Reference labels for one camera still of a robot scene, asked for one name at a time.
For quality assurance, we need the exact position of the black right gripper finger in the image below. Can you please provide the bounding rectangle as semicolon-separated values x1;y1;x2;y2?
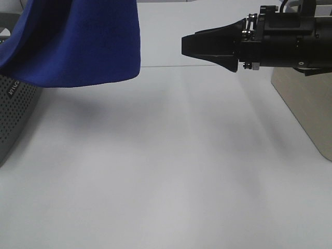
182;20;245;55
186;54;238;73

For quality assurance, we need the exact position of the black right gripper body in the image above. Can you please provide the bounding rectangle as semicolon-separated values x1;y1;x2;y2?
239;5;315;70

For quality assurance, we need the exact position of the blue microfibre towel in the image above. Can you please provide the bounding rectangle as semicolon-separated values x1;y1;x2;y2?
1;1;141;88

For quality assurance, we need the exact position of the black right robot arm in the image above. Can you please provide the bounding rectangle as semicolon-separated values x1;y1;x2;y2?
181;1;331;76

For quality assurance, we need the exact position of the beige storage bin grey rim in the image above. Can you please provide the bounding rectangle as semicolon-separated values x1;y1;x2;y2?
271;67;331;161

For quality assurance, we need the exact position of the grey perforated plastic basket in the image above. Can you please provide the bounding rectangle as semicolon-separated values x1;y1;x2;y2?
0;12;40;167

